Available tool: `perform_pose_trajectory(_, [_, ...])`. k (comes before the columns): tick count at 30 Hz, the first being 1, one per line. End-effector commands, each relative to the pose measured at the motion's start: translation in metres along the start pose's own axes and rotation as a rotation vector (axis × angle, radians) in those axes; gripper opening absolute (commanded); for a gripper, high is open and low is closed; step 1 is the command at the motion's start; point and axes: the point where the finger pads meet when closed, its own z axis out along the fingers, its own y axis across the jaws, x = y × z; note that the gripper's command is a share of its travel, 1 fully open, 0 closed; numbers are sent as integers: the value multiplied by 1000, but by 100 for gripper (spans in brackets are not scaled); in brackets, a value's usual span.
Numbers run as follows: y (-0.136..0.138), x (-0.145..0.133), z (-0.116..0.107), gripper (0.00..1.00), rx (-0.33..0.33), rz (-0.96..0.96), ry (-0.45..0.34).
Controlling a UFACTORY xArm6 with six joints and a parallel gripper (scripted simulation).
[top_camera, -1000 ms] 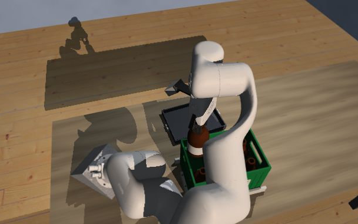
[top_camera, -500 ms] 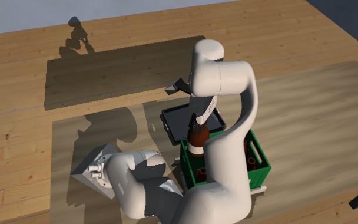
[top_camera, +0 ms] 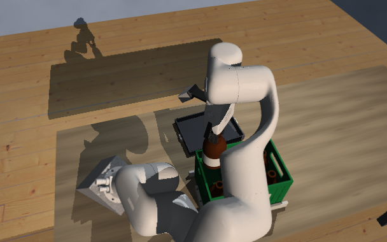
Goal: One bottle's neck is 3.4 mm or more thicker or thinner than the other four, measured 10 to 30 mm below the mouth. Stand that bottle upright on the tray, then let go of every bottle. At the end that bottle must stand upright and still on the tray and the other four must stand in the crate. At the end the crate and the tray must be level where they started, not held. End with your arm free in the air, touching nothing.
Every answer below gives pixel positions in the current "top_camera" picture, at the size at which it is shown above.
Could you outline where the green bottle crate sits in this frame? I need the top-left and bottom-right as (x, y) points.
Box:
(194, 139), (293, 205)

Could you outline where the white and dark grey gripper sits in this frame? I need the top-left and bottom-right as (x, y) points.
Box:
(203, 100), (235, 144)

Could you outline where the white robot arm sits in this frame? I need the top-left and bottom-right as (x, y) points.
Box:
(95, 42), (279, 242)

